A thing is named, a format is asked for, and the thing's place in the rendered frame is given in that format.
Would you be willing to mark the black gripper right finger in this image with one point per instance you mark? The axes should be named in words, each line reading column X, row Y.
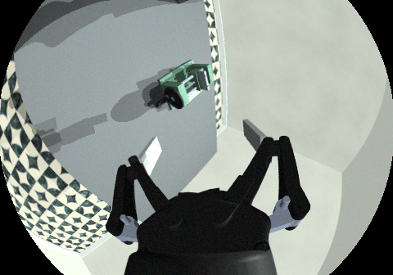
column 292, row 205

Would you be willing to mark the green bench vise with handwheel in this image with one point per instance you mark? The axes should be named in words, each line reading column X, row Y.
column 201, row 76

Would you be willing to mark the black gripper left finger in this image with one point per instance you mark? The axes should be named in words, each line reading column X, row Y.
column 123, row 220

